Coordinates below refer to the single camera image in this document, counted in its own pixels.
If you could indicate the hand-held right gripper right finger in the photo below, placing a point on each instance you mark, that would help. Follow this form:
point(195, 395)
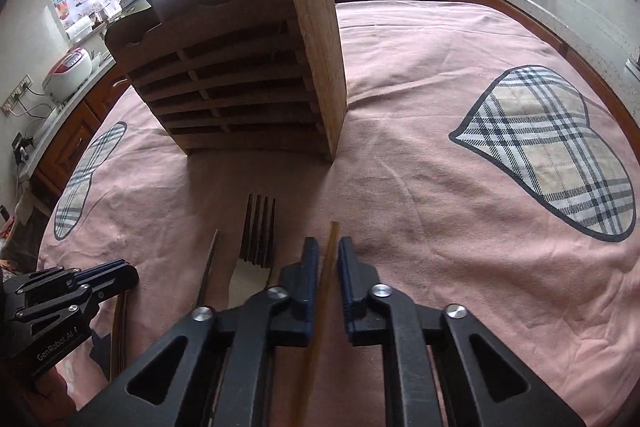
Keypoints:
point(346, 267)

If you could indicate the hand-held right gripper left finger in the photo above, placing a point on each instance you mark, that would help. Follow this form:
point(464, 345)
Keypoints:
point(310, 267)

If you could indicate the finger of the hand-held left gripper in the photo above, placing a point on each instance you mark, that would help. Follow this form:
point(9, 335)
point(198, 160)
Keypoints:
point(107, 266)
point(120, 279)

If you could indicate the wooden chopstick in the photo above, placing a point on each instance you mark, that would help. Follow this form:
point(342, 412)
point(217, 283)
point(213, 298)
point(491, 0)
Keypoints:
point(325, 277)

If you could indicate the wooden utensil holder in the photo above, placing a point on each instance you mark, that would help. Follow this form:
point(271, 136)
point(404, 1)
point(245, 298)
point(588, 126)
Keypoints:
point(225, 72)

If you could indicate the metal fork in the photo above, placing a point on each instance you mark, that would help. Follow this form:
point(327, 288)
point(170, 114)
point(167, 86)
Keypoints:
point(257, 232)

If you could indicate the metal chopstick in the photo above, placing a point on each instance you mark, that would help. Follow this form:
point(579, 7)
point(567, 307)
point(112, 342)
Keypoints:
point(210, 264)

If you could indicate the pink heart-print tablecloth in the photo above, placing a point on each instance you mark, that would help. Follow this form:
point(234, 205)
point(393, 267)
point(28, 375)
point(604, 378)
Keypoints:
point(425, 207)

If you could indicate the small black device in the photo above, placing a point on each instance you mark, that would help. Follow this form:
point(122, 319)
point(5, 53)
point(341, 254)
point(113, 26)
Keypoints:
point(22, 147)

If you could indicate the pink and white rice cooker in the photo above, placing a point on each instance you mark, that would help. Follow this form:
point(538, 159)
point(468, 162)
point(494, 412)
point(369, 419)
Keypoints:
point(70, 74)

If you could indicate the small white pot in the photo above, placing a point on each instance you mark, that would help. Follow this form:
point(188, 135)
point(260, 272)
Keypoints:
point(98, 58)

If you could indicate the white paper towel roll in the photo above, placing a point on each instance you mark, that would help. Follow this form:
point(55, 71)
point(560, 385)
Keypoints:
point(80, 27)

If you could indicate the white wall power strip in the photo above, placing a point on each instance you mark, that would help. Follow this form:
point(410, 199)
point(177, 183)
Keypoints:
point(15, 99)

